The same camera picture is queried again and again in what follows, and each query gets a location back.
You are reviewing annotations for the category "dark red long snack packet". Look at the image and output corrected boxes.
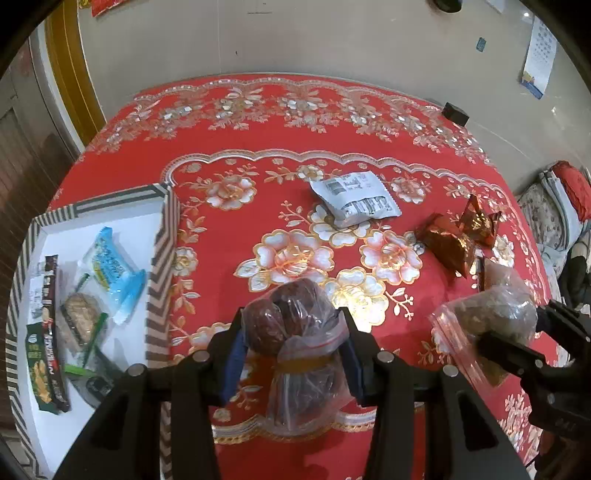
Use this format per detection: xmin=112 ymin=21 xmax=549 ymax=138
xmin=42 ymin=255 xmax=71 ymax=413

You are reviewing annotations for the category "wall calendar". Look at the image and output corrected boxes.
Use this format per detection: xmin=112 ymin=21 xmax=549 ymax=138
xmin=521 ymin=14 xmax=561 ymax=100

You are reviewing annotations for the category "striped-rim white box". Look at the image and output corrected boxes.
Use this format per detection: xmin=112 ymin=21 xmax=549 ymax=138
xmin=9 ymin=182 xmax=182 ymax=480

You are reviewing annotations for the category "brown wooden door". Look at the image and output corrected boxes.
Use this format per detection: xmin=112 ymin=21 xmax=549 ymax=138
xmin=0 ymin=106 xmax=79 ymax=259

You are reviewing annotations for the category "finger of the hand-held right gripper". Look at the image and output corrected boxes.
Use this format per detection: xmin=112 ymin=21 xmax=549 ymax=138
xmin=536 ymin=299 xmax=591 ymax=366
xmin=478 ymin=333 xmax=549 ymax=378

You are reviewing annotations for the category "black snack packet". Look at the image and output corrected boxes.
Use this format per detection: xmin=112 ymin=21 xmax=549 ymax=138
xmin=78 ymin=360 xmax=125 ymax=407

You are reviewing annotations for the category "small black box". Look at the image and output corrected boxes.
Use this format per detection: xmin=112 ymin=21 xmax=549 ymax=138
xmin=441 ymin=102 xmax=469 ymax=126

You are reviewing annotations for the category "red floral tablecloth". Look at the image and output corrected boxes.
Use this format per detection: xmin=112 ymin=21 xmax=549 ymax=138
xmin=46 ymin=71 xmax=568 ymax=480

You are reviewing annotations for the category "clear bag of nuts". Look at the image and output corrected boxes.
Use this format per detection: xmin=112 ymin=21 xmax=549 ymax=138
xmin=429 ymin=258 xmax=539 ymax=388

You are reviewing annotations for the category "dark cloth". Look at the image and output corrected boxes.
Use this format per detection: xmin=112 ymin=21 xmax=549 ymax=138
xmin=556 ymin=231 xmax=591 ymax=315

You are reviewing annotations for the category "red cloth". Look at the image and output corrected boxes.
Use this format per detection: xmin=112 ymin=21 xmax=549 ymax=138
xmin=551 ymin=161 xmax=589 ymax=208

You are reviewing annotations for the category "grey-blue garment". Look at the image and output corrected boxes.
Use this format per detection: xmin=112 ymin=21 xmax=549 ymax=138
xmin=538 ymin=170 xmax=583 ymax=250

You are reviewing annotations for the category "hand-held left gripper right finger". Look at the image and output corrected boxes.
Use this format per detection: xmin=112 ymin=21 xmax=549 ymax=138
xmin=335 ymin=307 xmax=532 ymax=480

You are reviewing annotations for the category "blue snack packet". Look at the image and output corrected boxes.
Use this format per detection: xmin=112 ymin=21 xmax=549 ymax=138
xmin=79 ymin=226 xmax=147 ymax=326

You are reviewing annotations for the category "green snack packet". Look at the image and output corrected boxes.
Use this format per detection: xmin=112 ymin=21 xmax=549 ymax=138
xmin=25 ymin=322 xmax=61 ymax=415

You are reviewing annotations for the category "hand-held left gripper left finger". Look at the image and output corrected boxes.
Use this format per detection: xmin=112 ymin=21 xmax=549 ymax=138
xmin=53 ymin=308 xmax=245 ymax=480

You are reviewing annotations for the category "golden door frame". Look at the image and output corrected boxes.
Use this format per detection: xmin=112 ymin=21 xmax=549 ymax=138
xmin=44 ymin=0 xmax=107 ymax=160

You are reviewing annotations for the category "red wall poster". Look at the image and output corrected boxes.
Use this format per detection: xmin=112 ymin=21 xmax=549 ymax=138
xmin=78 ymin=0 xmax=125 ymax=18

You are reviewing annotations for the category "dark red foil candy bag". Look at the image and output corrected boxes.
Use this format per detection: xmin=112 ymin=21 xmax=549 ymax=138
xmin=413 ymin=194 xmax=503 ymax=278

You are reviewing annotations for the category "green-edged cookie packet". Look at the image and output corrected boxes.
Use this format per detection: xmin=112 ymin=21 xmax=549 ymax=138
xmin=60 ymin=273 xmax=109 ymax=365

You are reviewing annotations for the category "clear bag of red dates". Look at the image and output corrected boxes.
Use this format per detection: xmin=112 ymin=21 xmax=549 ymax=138
xmin=242 ymin=278 xmax=354 ymax=435

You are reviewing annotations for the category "white snack packet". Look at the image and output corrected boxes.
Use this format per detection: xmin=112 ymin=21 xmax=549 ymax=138
xmin=308 ymin=171 xmax=403 ymax=228

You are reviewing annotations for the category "floral bedding bundle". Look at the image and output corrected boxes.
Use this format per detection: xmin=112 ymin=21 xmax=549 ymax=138
xmin=517 ymin=182 xmax=571 ymax=252

